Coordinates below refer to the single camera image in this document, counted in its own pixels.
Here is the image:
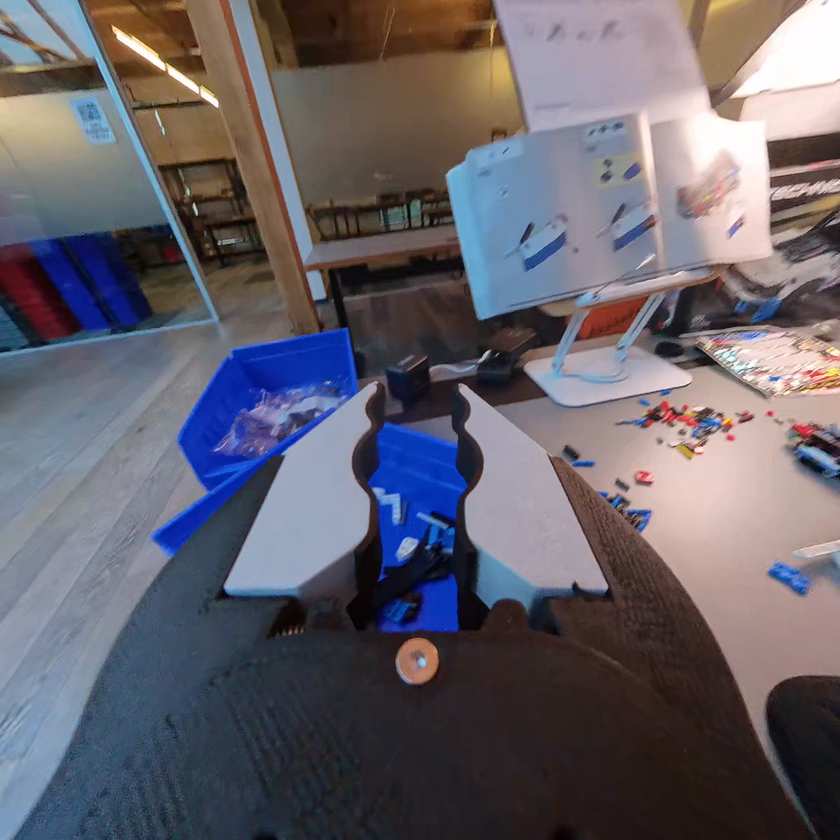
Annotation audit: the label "pile of mixed lego pieces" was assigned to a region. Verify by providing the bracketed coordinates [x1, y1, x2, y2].
[617, 390, 756, 459]

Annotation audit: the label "black textured cushion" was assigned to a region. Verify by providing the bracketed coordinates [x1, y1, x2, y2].
[764, 676, 840, 840]

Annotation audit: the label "orange box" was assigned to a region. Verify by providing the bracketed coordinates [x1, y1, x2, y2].
[577, 298, 651, 339]

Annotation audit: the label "partly built lego car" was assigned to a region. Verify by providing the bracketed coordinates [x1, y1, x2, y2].
[787, 423, 840, 476]

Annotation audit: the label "assorted loose lego parts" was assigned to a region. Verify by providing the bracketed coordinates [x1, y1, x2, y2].
[371, 486, 457, 624]

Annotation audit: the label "blue bin with lego parts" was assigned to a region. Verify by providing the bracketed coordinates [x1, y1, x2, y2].
[151, 422, 460, 634]

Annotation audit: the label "blue bin with plastic bags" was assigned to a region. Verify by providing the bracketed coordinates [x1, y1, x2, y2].
[177, 327, 361, 492]

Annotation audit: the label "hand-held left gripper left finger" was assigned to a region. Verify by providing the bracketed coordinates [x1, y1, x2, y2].
[223, 381, 387, 624]

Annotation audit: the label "white paper sheet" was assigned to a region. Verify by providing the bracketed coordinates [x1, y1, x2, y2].
[492, 0, 713, 132]

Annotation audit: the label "black power bank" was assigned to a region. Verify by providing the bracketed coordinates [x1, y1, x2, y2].
[385, 354, 431, 404]

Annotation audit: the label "ceiling strip light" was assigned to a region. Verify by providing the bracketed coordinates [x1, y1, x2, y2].
[110, 25, 221, 109]

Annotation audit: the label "wooden post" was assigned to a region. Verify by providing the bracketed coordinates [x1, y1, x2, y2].
[185, 0, 322, 336]

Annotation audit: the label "clear plastic bags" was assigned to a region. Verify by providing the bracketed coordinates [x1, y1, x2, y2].
[213, 379, 352, 459]

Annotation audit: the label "dark shelf rack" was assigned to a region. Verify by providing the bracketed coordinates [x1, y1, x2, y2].
[157, 157, 263, 263]

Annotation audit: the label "row of wooden chairs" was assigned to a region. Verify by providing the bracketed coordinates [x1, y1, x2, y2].
[308, 189, 454, 237]

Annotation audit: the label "black power adapter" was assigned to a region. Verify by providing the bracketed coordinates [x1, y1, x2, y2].
[476, 351, 519, 387]

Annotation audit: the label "pile of black blue pins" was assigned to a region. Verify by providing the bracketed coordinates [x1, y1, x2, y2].
[600, 479, 654, 531]

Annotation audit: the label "long wooden table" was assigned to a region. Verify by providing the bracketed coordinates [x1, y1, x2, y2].
[303, 226, 460, 316]

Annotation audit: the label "white book stand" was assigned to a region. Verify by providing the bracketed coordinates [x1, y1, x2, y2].
[524, 262, 729, 408]

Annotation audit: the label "stack of red storage bins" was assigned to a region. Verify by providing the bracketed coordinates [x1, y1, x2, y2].
[0, 252, 80, 349]

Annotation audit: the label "paper notice on glass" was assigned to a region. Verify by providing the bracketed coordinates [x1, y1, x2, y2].
[69, 97, 118, 145]

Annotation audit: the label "stack of blue storage bins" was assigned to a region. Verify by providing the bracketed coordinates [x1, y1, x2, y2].
[29, 233, 155, 332]

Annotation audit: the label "lego instruction booklet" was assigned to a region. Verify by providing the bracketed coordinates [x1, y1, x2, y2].
[446, 112, 775, 321]

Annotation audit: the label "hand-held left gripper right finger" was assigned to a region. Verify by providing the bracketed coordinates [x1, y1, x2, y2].
[450, 382, 611, 627]

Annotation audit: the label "white cable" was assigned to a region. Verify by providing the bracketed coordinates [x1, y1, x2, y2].
[430, 351, 493, 382]

